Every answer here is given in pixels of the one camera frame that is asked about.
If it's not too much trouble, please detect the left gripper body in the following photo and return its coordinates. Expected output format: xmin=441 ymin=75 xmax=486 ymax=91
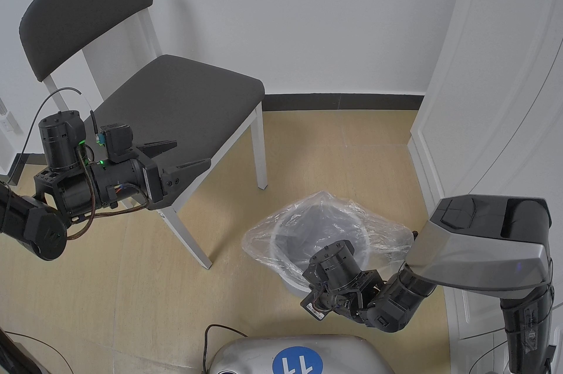
xmin=88 ymin=158 xmax=171 ymax=208

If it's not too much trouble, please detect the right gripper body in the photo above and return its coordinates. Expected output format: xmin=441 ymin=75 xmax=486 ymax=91
xmin=300 ymin=291 xmax=367 ymax=321

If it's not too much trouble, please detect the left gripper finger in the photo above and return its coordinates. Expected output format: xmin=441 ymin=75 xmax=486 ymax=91
xmin=160 ymin=158 xmax=212 ymax=201
xmin=135 ymin=140 xmax=178 ymax=160

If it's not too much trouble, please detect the clear plastic bag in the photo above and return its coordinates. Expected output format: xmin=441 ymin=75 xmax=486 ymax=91
xmin=242 ymin=189 xmax=416 ymax=276

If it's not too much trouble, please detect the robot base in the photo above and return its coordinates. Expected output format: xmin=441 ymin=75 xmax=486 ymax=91
xmin=211 ymin=335 xmax=396 ymax=374

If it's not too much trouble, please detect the white trash bin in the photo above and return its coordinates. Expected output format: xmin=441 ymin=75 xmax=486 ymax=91
xmin=269 ymin=205 xmax=371 ymax=297

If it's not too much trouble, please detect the grey white chair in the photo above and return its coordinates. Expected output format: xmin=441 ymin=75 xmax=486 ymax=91
xmin=18 ymin=0 xmax=269 ymax=271

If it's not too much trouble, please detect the white wardrobe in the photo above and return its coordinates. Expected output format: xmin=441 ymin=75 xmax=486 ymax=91
xmin=407 ymin=0 xmax=563 ymax=374

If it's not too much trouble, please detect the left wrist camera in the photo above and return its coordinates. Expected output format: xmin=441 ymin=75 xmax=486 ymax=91
xmin=99 ymin=125 xmax=135 ymax=164

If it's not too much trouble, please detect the white wall socket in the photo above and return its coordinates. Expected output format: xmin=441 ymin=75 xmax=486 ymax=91
xmin=0 ymin=99 xmax=23 ymax=135

